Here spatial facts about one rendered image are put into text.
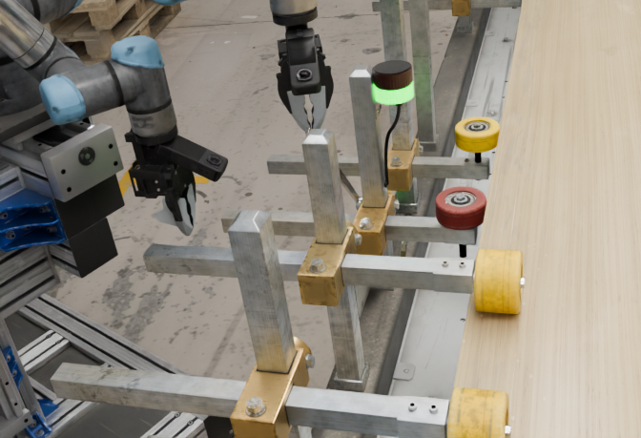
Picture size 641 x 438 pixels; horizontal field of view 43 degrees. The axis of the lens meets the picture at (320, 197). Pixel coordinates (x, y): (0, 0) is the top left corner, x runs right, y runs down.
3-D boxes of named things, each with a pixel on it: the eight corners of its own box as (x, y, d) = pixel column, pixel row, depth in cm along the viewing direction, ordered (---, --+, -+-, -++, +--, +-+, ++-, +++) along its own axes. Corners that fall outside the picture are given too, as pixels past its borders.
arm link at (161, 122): (179, 95, 137) (158, 116, 130) (185, 119, 139) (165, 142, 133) (138, 95, 139) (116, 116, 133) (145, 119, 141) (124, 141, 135)
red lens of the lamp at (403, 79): (369, 89, 124) (368, 75, 123) (378, 73, 129) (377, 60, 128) (409, 89, 122) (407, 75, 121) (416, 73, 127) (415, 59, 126)
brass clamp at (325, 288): (297, 304, 109) (292, 274, 106) (323, 246, 120) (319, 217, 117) (342, 307, 107) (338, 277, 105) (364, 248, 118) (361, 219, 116)
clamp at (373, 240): (352, 256, 134) (348, 230, 132) (369, 212, 145) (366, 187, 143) (385, 258, 133) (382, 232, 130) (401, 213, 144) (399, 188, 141)
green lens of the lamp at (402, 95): (371, 104, 125) (370, 91, 124) (379, 88, 130) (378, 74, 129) (410, 104, 124) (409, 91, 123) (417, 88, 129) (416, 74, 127)
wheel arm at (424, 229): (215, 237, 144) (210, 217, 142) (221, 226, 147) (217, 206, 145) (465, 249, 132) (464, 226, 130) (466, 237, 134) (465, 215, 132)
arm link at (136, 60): (97, 43, 131) (148, 29, 134) (114, 106, 136) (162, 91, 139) (113, 55, 125) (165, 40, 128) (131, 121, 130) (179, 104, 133)
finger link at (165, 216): (165, 233, 149) (154, 189, 144) (195, 235, 147) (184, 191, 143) (157, 242, 146) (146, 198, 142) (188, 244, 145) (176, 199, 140)
